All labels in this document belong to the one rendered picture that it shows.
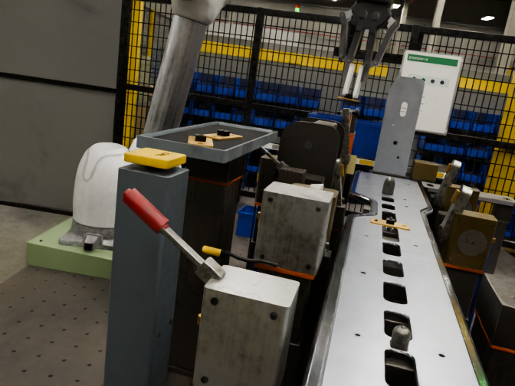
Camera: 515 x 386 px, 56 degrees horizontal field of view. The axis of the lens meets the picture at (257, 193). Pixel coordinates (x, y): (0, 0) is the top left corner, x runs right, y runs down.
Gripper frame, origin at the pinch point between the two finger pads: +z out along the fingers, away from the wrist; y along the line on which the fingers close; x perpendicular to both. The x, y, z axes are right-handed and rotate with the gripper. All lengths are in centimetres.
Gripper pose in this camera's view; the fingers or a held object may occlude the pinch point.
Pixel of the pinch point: (353, 80)
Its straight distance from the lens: 111.5
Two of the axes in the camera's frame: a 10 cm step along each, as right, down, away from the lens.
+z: -2.1, 9.5, 2.3
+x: 3.3, -1.5, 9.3
